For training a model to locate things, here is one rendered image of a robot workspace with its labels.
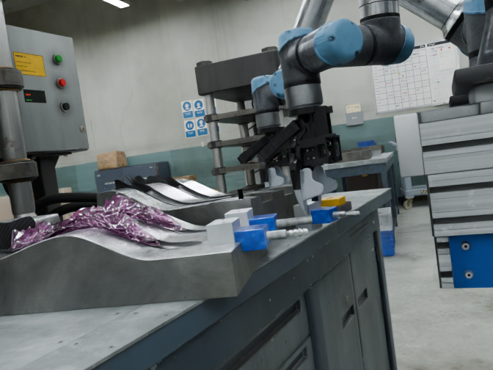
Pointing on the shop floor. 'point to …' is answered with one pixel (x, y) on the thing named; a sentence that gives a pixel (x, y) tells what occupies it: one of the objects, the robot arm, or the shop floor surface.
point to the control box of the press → (48, 103)
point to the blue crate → (388, 243)
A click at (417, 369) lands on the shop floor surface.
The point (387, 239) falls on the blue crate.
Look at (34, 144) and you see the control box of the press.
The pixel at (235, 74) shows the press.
